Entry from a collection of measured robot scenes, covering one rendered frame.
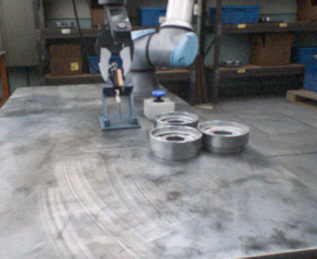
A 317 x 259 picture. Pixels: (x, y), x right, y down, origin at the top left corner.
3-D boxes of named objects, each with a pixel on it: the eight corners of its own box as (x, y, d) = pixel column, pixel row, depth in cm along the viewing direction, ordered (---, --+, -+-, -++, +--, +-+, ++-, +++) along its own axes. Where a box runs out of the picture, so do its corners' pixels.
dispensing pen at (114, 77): (116, 117, 86) (109, 58, 91) (114, 122, 90) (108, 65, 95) (124, 116, 86) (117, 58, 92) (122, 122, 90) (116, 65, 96)
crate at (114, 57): (128, 69, 461) (127, 52, 455) (131, 73, 424) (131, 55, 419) (89, 71, 456) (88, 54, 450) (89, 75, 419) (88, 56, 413)
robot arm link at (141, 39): (135, 64, 136) (134, 28, 132) (165, 65, 129) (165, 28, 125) (117, 68, 127) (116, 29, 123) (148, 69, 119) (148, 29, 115)
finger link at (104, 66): (106, 79, 97) (110, 46, 95) (108, 82, 91) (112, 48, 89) (95, 78, 96) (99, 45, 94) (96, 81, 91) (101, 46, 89)
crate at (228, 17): (244, 23, 472) (245, 6, 466) (258, 23, 436) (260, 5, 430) (207, 25, 464) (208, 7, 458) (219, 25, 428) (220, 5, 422)
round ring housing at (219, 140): (258, 148, 72) (260, 129, 71) (222, 159, 67) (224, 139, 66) (220, 135, 81) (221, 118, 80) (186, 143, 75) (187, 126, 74)
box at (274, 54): (295, 65, 456) (298, 31, 444) (257, 67, 448) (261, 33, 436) (276, 62, 497) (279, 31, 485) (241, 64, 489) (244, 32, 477)
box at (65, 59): (89, 75, 416) (86, 43, 406) (47, 77, 405) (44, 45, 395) (84, 71, 454) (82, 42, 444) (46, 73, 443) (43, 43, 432)
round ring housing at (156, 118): (158, 142, 77) (158, 124, 76) (150, 128, 87) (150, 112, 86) (204, 139, 78) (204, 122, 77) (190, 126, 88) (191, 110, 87)
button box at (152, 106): (174, 119, 95) (174, 102, 93) (149, 120, 93) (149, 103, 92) (166, 112, 102) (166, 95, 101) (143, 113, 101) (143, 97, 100)
